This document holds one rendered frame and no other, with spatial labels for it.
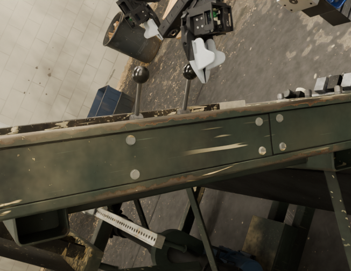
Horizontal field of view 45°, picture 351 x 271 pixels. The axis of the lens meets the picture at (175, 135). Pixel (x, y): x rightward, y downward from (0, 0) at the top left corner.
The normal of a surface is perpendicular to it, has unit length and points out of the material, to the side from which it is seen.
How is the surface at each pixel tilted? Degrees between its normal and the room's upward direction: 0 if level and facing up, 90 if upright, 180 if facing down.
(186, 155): 90
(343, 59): 0
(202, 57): 38
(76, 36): 90
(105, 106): 90
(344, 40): 0
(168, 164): 90
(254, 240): 0
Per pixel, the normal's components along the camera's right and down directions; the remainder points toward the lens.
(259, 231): -0.81, -0.39
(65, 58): 0.46, 0.03
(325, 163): -0.87, 0.13
